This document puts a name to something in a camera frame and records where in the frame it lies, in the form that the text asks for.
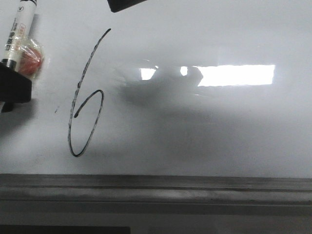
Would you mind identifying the grey aluminium whiteboard tray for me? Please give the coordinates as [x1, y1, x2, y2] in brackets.
[0, 174, 312, 234]

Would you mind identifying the black and white whiteboard marker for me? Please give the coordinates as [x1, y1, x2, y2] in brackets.
[0, 0, 39, 113]

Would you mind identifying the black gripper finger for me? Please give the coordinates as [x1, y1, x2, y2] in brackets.
[107, 0, 146, 12]
[0, 63, 32, 103]

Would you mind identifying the red round magnet with tape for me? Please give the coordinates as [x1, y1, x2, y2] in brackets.
[18, 38, 44, 80]

